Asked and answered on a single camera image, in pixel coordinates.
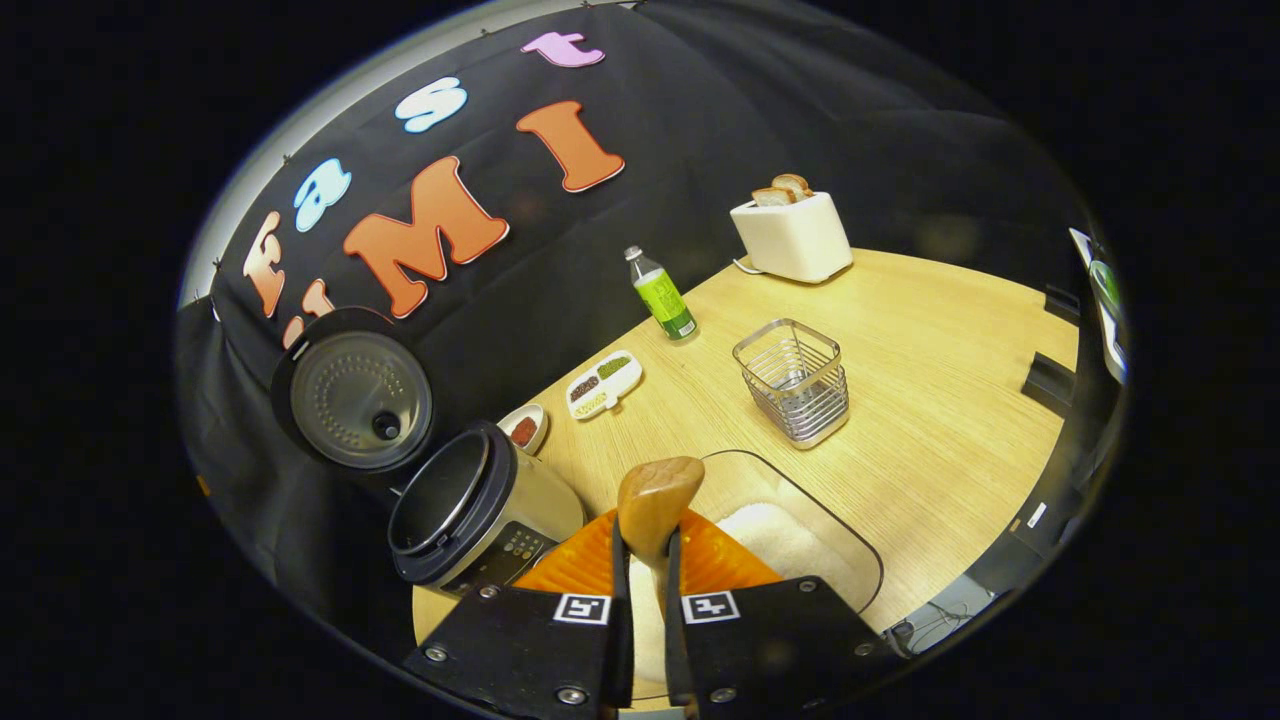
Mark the wooden spoon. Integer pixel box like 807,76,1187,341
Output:
617,457,706,691

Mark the clear plastic rice tray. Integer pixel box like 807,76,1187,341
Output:
600,450,885,701

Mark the black rice cooker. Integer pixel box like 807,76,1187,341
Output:
270,307,588,599

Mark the black backdrop cloth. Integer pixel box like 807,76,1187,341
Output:
175,0,1101,641

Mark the white printed board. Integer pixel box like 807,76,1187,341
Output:
1070,228,1129,381

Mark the metal wire chopstick holder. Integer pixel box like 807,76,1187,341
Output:
732,318,850,449

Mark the white divided bean dish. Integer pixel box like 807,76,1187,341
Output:
565,350,644,421

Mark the white toaster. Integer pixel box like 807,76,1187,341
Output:
730,190,854,284

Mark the green label drink bottle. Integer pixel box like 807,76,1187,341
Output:
624,246,700,344

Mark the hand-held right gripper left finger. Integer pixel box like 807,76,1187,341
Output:
403,508,636,719

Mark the small round plate red food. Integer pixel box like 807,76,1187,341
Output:
497,403,550,456

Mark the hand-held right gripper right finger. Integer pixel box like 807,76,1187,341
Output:
663,508,906,719

